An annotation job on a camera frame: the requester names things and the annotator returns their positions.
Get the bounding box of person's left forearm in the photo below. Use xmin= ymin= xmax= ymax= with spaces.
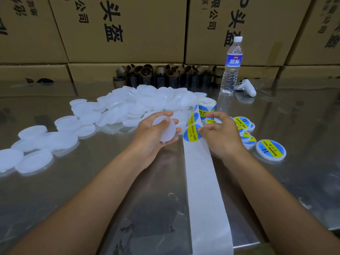
xmin=8 ymin=155 xmax=144 ymax=255

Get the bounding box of stack of brown cardboard boxes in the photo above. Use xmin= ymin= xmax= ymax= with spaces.
xmin=0 ymin=0 xmax=340 ymax=83

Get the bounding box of pile of white plastic lids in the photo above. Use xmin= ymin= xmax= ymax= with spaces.
xmin=0 ymin=85 xmax=208 ymax=175

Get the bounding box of sticker roll with backing strip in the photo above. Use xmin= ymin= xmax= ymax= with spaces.
xmin=183 ymin=97 xmax=234 ymax=255

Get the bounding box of row of dark cardboard tubes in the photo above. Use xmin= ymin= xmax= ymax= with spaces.
xmin=113 ymin=64 xmax=224 ymax=88

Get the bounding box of person's left hand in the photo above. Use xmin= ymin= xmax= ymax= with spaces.
xmin=128 ymin=111 xmax=181 ymax=170

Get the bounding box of person's right forearm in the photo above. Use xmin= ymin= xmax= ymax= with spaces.
xmin=230 ymin=148 xmax=340 ymax=255

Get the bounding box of white handheld controller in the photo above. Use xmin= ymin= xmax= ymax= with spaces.
xmin=235 ymin=78 xmax=257 ymax=97

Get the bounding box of clear plastic water bottle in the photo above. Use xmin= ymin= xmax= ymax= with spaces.
xmin=220 ymin=36 xmax=244 ymax=95

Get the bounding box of person's right hand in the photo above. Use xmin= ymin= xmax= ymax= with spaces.
xmin=198 ymin=111 xmax=248 ymax=161

